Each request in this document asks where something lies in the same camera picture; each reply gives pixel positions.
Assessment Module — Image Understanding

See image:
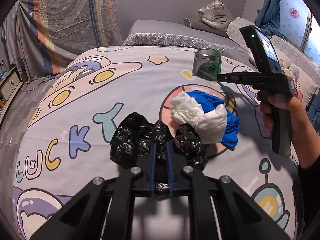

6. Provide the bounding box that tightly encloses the black plastic bag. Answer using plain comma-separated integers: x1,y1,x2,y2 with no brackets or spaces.
110,112,208,196

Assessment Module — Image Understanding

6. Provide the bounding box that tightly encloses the green snack packet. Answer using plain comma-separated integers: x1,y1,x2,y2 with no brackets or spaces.
192,49,222,81

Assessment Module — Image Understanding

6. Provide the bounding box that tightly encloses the blue plastic glove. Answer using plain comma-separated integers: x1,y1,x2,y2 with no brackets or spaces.
187,90,240,150

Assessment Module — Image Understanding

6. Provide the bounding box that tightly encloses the person's right forearm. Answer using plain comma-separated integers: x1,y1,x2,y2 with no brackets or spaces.
290,109,319,168

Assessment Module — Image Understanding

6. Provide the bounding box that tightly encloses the person's right hand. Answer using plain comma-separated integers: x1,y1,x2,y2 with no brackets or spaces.
257,91,310,142

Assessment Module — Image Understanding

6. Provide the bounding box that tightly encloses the cream crumpled blanket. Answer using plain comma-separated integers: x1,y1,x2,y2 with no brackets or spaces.
249,53,292,76

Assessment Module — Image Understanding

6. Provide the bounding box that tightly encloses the baby print pillow right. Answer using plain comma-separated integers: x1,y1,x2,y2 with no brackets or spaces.
290,64,318,108

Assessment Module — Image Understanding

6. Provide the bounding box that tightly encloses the blue curtain left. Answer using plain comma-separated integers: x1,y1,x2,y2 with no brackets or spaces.
255,0,284,38

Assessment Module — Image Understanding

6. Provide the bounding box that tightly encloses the window with frosted glass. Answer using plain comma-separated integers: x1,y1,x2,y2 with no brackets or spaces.
279,0,319,65

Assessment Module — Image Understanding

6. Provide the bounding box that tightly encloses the white tiger plush toy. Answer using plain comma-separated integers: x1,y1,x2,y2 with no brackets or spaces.
198,0,236,31

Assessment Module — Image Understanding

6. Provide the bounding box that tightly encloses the cartoon print bed cover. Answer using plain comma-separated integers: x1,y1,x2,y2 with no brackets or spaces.
12,46,300,239

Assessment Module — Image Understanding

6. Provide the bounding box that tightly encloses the grey bolster pillow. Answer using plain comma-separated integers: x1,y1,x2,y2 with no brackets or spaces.
184,18,228,38

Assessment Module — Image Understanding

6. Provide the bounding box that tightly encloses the grey quilted sofa bed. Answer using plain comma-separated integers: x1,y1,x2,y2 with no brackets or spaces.
122,16,320,111

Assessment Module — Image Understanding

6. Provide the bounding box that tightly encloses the white tv cabinet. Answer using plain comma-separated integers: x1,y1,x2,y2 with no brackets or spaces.
0,67,23,124

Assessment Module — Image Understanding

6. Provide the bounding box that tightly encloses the striped sheet covered wardrobe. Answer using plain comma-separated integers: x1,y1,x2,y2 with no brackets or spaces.
1,0,123,82

